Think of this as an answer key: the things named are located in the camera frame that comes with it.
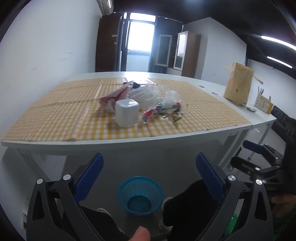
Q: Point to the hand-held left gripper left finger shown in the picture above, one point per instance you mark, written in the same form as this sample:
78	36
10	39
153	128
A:
90	178

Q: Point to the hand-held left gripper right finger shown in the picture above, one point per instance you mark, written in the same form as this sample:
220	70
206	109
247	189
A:
209	177

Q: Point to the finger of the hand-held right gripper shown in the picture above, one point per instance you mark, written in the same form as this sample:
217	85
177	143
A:
247	163
253	146

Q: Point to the blue plastic basket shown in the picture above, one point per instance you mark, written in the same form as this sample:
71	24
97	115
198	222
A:
138	197

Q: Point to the red white plastic bag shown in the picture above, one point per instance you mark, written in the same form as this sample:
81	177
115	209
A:
111	98

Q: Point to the blue white snack packet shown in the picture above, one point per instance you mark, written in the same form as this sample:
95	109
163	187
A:
165	106

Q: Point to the colourful snack wrapper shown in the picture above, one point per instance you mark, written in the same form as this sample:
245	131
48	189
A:
148	114

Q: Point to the clear plastic bag yellow print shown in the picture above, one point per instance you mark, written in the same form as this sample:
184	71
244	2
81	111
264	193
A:
172	96

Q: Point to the blue wrapper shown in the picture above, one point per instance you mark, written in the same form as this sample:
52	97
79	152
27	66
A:
136	85

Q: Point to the person's right forearm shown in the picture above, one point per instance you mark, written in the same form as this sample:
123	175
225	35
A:
285	224

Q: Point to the person's right hand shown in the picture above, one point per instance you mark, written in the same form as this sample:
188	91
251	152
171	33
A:
281	200

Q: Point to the person's left hand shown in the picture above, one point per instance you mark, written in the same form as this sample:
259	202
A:
140	234

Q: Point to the small dark flat object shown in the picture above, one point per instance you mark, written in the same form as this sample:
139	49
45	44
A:
251	109

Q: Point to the large white table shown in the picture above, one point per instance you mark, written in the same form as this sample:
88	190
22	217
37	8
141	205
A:
69	147

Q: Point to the black sofa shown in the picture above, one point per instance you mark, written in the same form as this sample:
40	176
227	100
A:
281	118

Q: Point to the cardboard pen holder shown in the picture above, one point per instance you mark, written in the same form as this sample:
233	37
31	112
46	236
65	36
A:
262	103

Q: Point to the person's left leg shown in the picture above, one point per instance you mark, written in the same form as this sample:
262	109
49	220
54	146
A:
101	223

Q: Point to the brown paper bag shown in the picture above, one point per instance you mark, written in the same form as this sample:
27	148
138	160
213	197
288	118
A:
238	83

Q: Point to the white right shoe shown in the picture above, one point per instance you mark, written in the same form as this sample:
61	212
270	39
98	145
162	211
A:
164	226

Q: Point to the yellow checked tablecloth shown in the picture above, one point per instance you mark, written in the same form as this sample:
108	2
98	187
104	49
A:
57	115

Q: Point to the white square container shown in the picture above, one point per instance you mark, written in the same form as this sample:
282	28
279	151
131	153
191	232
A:
126	113

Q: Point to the long ceiling light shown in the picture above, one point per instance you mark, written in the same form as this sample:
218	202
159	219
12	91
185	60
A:
278	61
277	41

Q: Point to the light wooden glass-door cabinet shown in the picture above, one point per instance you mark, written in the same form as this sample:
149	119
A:
188	55

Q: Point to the white-framed glass cabinet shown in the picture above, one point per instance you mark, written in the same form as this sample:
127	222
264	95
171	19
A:
164	49

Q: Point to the dark wooden cabinet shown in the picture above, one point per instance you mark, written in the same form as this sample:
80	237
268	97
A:
107	44

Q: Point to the glass door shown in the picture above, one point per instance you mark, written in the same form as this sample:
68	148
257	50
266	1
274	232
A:
138	41

